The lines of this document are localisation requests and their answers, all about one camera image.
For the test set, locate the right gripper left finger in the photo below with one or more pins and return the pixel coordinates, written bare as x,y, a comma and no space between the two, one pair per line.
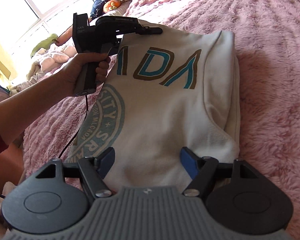
93,171

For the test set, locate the green plush toy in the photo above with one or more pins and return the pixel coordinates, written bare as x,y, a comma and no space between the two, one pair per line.
45,44

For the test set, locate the pink plush pillows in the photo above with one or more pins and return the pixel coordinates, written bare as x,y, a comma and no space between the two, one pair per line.
45,61

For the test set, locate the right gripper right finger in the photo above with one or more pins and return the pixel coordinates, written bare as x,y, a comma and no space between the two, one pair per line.
201,171

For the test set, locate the person's left forearm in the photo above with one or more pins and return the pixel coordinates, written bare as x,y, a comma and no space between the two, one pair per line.
20,110

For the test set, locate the orange plush toy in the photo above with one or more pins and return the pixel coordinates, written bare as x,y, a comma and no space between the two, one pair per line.
111,5

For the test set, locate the pink fluffy bed blanket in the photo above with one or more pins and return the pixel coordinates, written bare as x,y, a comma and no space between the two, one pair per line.
267,42

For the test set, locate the person's left hand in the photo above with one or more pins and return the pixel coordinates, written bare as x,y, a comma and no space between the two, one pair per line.
84,71

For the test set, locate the navy blue patterned pillow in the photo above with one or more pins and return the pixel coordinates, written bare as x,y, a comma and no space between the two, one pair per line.
97,9

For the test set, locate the white printed sweatshirt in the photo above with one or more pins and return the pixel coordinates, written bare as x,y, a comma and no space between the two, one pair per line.
165,92

